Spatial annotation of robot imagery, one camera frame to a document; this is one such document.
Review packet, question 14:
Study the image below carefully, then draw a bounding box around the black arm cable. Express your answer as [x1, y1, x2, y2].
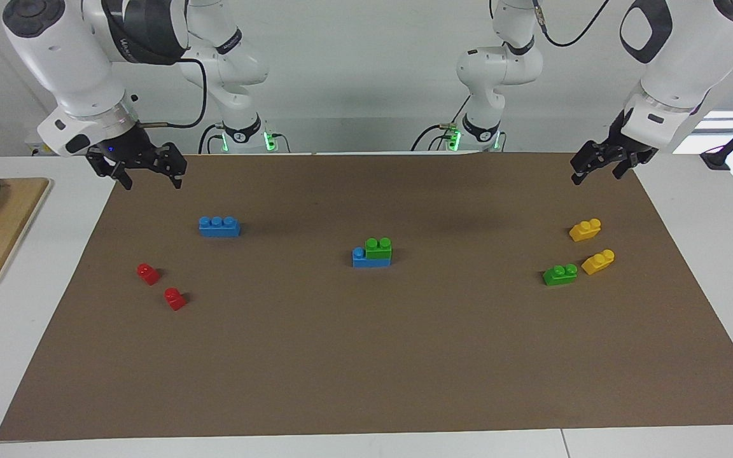
[141, 57, 208, 129]
[531, 0, 613, 48]

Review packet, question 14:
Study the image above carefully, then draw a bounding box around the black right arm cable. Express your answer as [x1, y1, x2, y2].
[141, 57, 208, 129]

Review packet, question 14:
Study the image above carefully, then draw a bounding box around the yellow two-stud toy block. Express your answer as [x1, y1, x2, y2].
[569, 218, 602, 242]
[581, 249, 615, 275]

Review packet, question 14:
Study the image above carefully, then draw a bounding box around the black base cable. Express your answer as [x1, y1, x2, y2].
[411, 95, 472, 152]
[198, 123, 227, 155]

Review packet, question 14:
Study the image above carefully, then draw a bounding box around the brown table mat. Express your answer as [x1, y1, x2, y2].
[0, 151, 733, 441]

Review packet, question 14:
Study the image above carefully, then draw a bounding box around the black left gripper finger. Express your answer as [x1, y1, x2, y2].
[570, 140, 615, 186]
[611, 151, 645, 180]

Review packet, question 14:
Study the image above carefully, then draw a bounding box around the blue three-stud toy block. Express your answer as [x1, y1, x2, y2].
[352, 247, 393, 268]
[199, 216, 241, 238]

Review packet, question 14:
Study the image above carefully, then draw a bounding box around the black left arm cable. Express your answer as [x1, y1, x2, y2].
[531, 0, 613, 48]

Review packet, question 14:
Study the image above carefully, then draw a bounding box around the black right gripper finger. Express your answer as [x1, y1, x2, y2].
[153, 142, 188, 190]
[87, 148, 133, 190]

